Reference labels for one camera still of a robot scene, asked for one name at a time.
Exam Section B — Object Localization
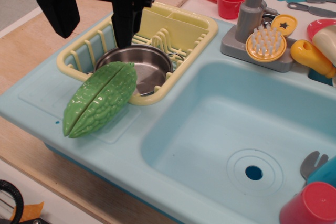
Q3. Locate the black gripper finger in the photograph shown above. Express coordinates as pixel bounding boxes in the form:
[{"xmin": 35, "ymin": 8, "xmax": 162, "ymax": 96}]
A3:
[
  {"xmin": 36, "ymin": 0, "xmax": 80, "ymax": 38},
  {"xmin": 111, "ymin": 0, "xmax": 143, "ymax": 49}
]

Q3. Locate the green toy squash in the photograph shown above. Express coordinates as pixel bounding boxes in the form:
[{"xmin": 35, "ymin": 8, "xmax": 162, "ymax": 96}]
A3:
[{"xmin": 62, "ymin": 61, "xmax": 137, "ymax": 138}]

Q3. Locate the steel pot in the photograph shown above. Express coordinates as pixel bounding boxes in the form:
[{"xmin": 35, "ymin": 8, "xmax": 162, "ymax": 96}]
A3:
[{"xmin": 94, "ymin": 44, "xmax": 184, "ymax": 96}]

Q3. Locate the yellow dish rack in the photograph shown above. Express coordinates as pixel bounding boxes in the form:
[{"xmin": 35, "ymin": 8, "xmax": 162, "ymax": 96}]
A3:
[{"xmin": 56, "ymin": 3, "xmax": 218, "ymax": 105}]

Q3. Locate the red cup upright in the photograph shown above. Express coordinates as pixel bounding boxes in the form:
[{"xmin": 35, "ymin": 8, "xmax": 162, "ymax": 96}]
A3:
[{"xmin": 217, "ymin": 0, "xmax": 245, "ymax": 19}]

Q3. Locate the grey toy faucet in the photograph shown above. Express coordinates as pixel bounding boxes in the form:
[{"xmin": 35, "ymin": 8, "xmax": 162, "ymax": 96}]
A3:
[{"xmin": 221, "ymin": 0, "xmax": 295, "ymax": 72}]

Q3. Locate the yellow dish brush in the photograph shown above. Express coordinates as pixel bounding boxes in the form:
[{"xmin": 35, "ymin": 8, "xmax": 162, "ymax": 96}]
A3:
[{"xmin": 245, "ymin": 25, "xmax": 287, "ymax": 63}]

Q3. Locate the yellow star lid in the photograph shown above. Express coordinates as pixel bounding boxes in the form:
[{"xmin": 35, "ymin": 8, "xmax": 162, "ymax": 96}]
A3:
[{"xmin": 271, "ymin": 14, "xmax": 298, "ymax": 37}]

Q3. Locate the light blue toy sink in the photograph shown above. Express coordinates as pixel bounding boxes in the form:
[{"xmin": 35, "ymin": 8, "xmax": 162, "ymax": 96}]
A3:
[{"xmin": 0, "ymin": 0, "xmax": 336, "ymax": 224}]

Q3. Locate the red plate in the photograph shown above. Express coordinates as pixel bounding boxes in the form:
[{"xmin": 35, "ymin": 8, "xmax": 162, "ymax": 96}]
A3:
[{"xmin": 307, "ymin": 18, "xmax": 335, "ymax": 41}]

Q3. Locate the grey toy knife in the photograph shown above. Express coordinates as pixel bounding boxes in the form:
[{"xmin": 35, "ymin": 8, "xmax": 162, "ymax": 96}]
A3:
[{"xmin": 287, "ymin": 2, "xmax": 336, "ymax": 18}]

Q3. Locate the cream toy bottle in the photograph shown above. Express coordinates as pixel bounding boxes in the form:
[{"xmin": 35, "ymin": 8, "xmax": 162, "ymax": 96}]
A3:
[{"xmin": 312, "ymin": 25, "xmax": 335, "ymax": 66}]

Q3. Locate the orange tape piece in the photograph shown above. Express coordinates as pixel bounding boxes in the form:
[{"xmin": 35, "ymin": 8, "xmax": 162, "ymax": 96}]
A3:
[{"xmin": 19, "ymin": 201, "xmax": 45, "ymax": 223}]

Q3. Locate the grey toy fork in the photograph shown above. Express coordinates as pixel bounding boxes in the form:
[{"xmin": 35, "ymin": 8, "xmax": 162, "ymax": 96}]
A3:
[{"xmin": 300, "ymin": 151, "xmax": 329, "ymax": 182}]

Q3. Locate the teal cup foreground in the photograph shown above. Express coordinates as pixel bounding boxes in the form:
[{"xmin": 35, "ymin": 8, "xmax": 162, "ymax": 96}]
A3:
[{"xmin": 307, "ymin": 156, "xmax": 335, "ymax": 187}]

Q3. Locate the red cup foreground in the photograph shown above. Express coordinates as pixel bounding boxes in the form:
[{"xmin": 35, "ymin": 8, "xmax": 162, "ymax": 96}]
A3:
[{"xmin": 279, "ymin": 182, "xmax": 335, "ymax": 223}]

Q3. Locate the black cable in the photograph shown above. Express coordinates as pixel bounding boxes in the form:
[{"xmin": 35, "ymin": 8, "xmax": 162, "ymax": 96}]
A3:
[{"xmin": 0, "ymin": 179, "xmax": 25, "ymax": 224}]

